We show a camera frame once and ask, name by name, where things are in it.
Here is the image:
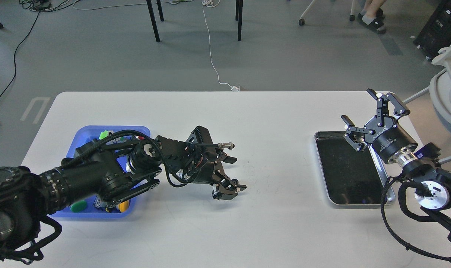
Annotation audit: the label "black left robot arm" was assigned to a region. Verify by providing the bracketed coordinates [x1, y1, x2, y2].
[0, 126, 246, 265]

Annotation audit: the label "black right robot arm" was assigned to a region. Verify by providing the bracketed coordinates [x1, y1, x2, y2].
[341, 89, 451, 263]

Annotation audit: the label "black floor cable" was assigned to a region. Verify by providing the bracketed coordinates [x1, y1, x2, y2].
[0, 7, 43, 141]

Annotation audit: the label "white floor cable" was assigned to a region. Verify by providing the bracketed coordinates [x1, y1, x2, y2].
[201, 0, 241, 92]

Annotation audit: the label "black equipment case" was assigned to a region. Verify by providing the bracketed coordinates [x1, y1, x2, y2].
[413, 0, 451, 60]

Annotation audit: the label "black table leg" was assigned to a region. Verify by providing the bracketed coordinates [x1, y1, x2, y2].
[146, 0, 164, 42]
[235, 0, 244, 41]

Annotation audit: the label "person legs in jeans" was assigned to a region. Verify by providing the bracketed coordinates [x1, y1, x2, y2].
[359, 0, 387, 34]

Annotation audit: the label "metal tray with black mat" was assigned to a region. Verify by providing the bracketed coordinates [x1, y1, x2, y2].
[314, 131, 388, 209]

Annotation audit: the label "white chair caster leg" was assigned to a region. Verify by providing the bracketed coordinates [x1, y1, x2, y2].
[298, 0, 360, 26]

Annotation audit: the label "black table leg right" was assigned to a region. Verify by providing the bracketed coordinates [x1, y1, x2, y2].
[235, 0, 244, 41]

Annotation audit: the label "small green part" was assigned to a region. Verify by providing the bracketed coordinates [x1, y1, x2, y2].
[99, 130, 114, 140]

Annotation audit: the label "blue plastic tray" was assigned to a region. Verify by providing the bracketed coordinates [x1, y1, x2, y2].
[51, 125, 150, 220]

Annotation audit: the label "black table leg left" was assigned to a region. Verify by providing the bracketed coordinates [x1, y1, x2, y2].
[146, 0, 164, 42]

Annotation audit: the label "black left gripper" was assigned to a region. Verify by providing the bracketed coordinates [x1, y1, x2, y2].
[182, 151, 247, 200]

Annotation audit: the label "blue switch block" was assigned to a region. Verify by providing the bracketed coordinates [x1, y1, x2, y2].
[93, 196, 106, 209]

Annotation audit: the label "white office chair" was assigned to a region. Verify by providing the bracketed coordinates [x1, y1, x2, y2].
[404, 45, 451, 133]

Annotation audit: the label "green push button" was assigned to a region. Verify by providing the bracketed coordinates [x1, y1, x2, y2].
[70, 200, 88, 213]

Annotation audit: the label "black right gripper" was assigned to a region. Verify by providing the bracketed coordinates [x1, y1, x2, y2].
[341, 88, 417, 164]

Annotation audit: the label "yellow push button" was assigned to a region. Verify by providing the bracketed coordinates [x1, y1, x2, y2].
[116, 200, 130, 213]

